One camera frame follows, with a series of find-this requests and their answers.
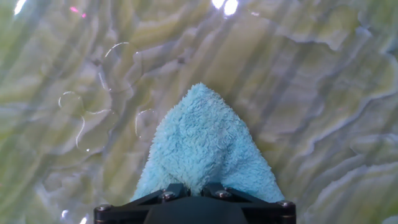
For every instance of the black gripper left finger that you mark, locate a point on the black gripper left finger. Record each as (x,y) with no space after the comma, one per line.
(174,191)

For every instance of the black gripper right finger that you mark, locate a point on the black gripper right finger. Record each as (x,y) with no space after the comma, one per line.
(217,191)

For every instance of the light blue fluffy cloth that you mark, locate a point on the light blue fluffy cloth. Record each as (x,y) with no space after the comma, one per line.
(202,140)

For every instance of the green marble pattern mat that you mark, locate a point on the green marble pattern mat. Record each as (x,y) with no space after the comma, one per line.
(311,93)

